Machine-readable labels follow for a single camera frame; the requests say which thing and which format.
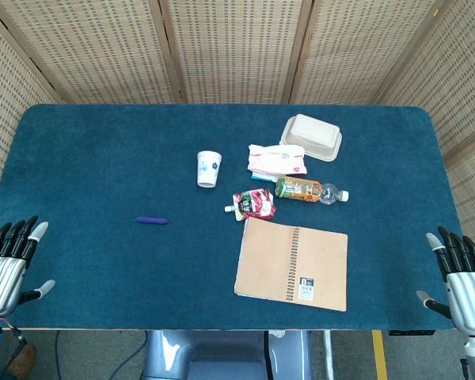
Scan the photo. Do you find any pink wet wipes pack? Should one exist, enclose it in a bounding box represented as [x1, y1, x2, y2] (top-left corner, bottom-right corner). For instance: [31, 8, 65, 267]
[247, 143, 308, 176]

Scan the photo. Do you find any brown spiral notebook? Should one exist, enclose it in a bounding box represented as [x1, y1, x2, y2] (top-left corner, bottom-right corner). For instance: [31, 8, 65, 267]
[233, 216, 348, 313]

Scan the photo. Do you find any beige takeaway food box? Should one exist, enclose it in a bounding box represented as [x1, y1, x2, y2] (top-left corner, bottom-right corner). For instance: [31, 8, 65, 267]
[279, 113, 344, 162]

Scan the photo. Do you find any woven folding screen panel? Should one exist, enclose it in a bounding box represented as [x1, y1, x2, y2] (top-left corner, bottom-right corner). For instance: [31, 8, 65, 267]
[0, 0, 63, 189]
[379, 0, 475, 274]
[160, 0, 314, 105]
[288, 0, 448, 106]
[0, 0, 183, 105]

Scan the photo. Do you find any orange label plastic bottle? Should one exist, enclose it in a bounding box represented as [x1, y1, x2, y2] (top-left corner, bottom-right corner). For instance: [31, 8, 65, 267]
[275, 175, 350, 206]

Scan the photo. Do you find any purple plastic cylindrical stick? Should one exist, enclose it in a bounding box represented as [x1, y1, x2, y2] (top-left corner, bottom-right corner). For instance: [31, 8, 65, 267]
[135, 215, 169, 226]

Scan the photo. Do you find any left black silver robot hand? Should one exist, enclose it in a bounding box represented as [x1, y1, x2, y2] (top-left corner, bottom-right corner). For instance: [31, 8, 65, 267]
[0, 215, 57, 317]

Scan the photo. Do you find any blue tissue pack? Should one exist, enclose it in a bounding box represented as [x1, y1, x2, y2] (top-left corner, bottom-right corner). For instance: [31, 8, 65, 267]
[250, 170, 280, 183]

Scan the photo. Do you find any grey table leg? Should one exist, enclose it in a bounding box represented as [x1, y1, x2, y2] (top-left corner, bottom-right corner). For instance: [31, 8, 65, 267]
[323, 330, 336, 380]

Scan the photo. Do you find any black arm cable with connector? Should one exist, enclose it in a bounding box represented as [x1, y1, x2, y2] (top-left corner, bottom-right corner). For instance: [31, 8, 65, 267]
[0, 322, 28, 348]

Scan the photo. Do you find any grey robot base body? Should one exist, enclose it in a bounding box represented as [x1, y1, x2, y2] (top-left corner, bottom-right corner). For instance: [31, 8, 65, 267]
[142, 330, 314, 380]

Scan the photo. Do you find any blue carpet table mat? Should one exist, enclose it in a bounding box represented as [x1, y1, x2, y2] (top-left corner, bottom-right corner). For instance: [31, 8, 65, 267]
[0, 103, 466, 332]

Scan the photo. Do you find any red juice spout pouch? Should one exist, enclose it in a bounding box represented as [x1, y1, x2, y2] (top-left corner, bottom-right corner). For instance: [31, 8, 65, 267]
[223, 188, 277, 222]

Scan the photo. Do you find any white floral paper cup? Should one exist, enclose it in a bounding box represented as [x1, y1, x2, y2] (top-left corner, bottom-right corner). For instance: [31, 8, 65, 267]
[196, 150, 223, 189]

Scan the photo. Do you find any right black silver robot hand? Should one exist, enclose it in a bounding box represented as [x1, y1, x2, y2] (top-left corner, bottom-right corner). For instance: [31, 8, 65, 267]
[416, 226, 475, 337]

